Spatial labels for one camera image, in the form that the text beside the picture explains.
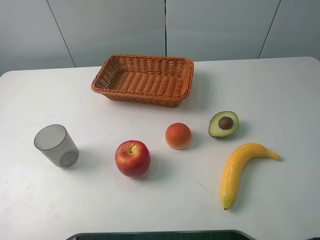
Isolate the red apple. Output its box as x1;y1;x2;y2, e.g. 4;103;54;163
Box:
115;140;151;178

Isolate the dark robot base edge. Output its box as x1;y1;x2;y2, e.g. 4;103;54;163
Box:
67;230;254;240

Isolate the orange wicker basket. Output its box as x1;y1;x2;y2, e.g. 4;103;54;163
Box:
91;54;194;108

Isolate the orange red peach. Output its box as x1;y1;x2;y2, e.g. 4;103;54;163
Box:
165;122;192;150

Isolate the halved avocado with pit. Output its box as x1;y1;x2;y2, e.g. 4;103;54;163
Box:
208;111;239;138

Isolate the yellow banana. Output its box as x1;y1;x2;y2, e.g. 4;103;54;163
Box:
219;143;280;211

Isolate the grey translucent plastic cup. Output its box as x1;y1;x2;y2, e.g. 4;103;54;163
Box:
33;124;79;168

